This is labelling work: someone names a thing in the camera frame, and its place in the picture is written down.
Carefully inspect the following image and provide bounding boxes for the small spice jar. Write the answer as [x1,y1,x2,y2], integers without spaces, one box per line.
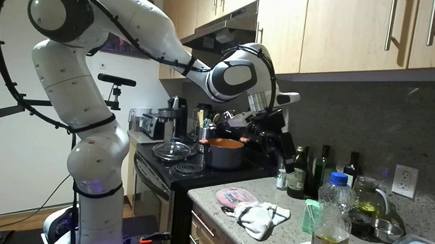
[275,168,289,191]

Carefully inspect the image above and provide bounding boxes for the dark glass bottle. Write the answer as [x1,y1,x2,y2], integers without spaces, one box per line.
[341,150,362,189]

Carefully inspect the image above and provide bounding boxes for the oven door handle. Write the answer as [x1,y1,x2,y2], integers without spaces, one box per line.
[129,157,175,196]

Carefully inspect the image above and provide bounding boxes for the grey pot with orange inside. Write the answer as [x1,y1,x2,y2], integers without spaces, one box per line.
[195,134,247,173]

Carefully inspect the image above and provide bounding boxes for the white cloth with black trim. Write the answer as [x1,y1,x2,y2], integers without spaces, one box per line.
[218,195,293,244]

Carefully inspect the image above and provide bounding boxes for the silver pot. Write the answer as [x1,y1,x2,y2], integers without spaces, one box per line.
[368,217,406,244]

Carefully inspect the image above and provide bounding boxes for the framed picture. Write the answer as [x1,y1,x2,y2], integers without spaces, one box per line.
[100,31,153,60]

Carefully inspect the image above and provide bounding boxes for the glass pot lid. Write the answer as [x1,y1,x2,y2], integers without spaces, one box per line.
[150,138,194,165]

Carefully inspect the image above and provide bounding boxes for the silver toaster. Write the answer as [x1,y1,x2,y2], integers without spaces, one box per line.
[139,111,166,141]

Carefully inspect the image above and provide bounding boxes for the oven door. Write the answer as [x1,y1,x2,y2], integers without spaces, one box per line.
[121,153,182,244]

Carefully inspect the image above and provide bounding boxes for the green carton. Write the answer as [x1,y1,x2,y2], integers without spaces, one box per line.
[300,198,324,236]

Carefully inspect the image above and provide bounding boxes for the range hood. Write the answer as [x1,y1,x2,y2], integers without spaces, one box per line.
[179,0,262,59]

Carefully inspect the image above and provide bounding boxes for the oil bottle with blue cap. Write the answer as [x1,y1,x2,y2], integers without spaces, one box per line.
[309,169,361,244]

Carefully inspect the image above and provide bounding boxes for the utensil holder with utensils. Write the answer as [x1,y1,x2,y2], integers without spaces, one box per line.
[193,104,222,143]

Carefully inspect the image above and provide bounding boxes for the black cable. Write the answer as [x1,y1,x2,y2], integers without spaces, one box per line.
[0,162,72,244]

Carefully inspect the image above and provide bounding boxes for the glass jar with yellow liquid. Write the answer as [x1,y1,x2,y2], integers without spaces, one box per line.
[348,175,395,220]

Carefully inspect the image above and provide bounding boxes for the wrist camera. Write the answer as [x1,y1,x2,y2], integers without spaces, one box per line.
[227,107,265,132]

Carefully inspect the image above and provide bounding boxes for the black clamp with orange tips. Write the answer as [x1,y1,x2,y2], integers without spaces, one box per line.
[138,228,173,244]

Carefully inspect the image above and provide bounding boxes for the black coffee maker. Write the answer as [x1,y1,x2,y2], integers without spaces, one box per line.
[154,93,193,144]

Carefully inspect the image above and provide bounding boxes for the wooden wall cabinets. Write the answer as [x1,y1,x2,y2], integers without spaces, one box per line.
[150,0,435,124]

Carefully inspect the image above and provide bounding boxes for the white wall socket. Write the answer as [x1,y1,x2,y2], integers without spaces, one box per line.
[390,164,420,200]

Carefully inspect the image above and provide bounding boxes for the green glass bottle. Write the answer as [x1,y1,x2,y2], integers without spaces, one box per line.
[309,144,340,201]

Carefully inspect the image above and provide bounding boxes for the stove burner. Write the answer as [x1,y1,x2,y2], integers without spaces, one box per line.
[172,160,205,178]

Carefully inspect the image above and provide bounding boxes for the black stove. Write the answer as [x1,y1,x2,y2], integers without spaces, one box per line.
[120,125,282,244]

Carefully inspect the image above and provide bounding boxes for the dark bottle with pale label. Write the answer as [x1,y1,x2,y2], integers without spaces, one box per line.
[284,144,312,200]

